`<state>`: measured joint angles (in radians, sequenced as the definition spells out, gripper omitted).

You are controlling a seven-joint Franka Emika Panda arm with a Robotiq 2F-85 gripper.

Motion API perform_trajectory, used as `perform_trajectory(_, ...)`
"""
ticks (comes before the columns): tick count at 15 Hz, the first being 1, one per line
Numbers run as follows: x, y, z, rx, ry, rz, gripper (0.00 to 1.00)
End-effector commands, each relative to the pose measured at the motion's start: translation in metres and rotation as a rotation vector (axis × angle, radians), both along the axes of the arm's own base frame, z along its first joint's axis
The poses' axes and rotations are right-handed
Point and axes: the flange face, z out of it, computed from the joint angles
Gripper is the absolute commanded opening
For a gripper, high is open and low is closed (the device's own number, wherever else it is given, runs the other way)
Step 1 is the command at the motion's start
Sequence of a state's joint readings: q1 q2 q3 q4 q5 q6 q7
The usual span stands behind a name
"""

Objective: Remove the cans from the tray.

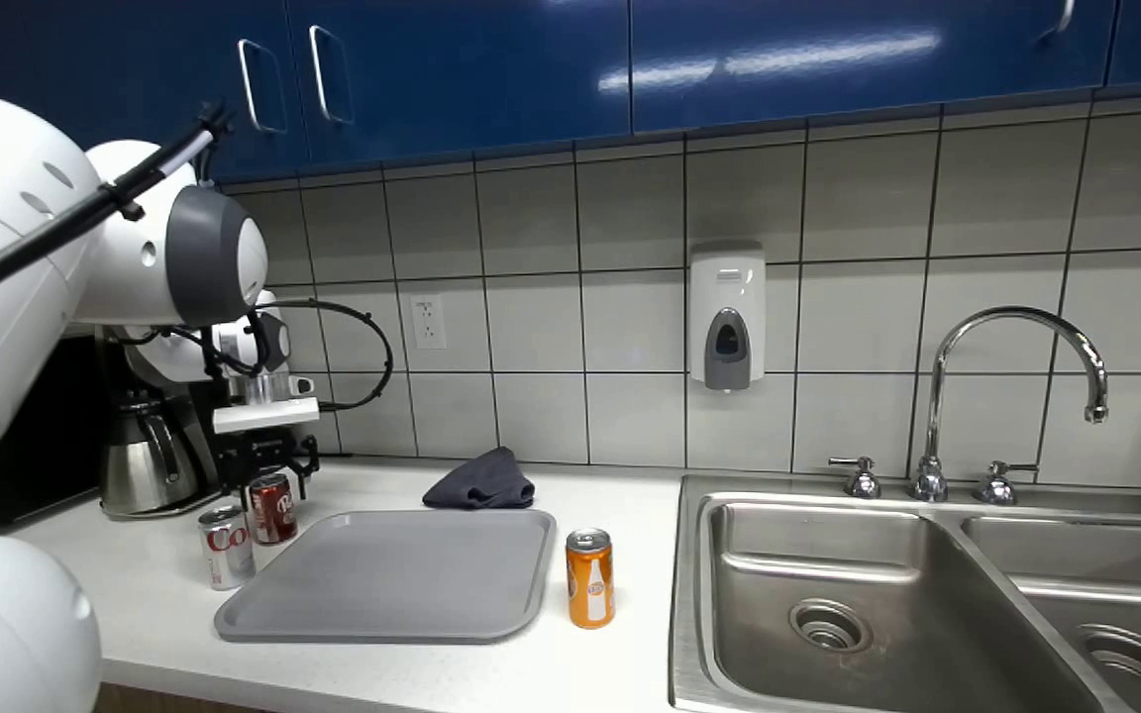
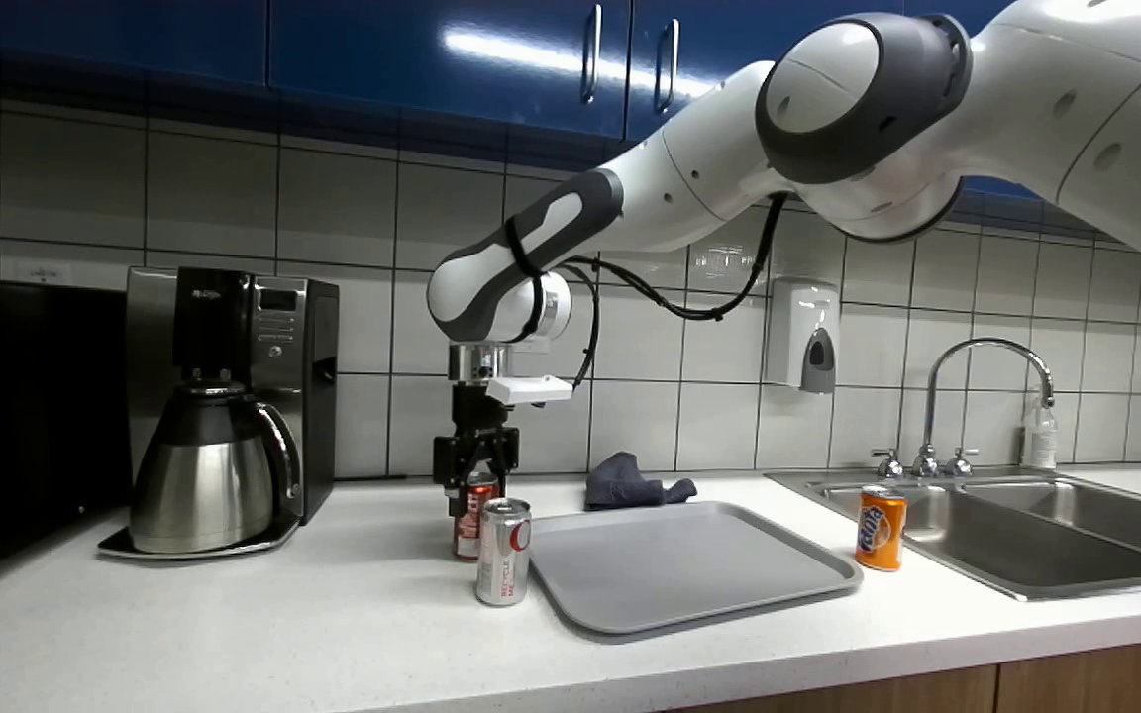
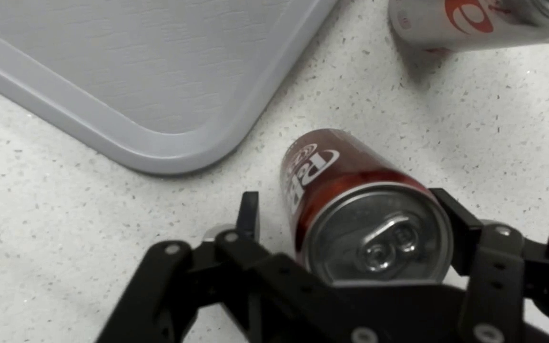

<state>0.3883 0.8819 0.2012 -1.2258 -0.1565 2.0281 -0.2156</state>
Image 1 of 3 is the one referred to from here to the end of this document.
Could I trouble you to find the white wall soap dispenser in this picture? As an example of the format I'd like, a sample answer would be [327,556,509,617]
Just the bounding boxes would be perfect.
[686,241,767,398]

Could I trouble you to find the steel coffee carafe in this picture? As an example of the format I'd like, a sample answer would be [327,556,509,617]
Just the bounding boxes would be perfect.
[99,398,220,518]

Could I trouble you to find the dark blue cloth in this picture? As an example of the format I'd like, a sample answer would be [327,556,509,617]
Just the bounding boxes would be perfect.
[420,447,537,516]

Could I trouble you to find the wooden lower cabinets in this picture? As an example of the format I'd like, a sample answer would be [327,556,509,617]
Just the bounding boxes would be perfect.
[91,678,336,713]

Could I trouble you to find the chrome gooseneck faucet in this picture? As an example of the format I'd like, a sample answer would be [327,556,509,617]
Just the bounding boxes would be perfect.
[911,300,1112,505]

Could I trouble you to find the blue upper cabinets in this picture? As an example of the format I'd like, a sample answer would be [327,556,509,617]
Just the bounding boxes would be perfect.
[0,0,1141,215]

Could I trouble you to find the silver soda can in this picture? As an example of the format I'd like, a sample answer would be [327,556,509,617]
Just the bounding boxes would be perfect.
[192,505,257,596]

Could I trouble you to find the chrome faucet handle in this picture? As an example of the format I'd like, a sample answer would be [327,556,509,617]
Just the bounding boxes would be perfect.
[976,457,1040,507]
[824,450,883,505]

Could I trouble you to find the grey plastic tray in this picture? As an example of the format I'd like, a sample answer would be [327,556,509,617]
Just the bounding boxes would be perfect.
[210,507,558,647]

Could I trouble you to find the white wall outlet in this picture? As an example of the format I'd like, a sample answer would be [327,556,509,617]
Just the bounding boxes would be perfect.
[408,292,450,355]

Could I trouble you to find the stainless steel double sink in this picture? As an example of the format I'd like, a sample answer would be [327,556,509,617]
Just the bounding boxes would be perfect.
[667,472,1141,713]

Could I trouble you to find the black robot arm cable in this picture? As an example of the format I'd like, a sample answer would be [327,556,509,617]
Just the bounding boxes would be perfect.
[0,112,400,415]

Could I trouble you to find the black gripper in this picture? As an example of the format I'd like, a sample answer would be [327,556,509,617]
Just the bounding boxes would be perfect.
[210,427,325,511]

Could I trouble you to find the orange soda can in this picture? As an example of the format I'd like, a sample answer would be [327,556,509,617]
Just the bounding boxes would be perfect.
[562,528,616,631]

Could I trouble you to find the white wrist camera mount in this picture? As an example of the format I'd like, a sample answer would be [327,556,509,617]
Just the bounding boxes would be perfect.
[204,373,325,441]

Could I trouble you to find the red soda can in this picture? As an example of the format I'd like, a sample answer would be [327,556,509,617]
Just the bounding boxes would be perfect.
[247,466,302,549]

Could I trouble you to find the black steel coffee maker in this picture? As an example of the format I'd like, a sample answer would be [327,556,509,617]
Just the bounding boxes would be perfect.
[91,329,289,522]

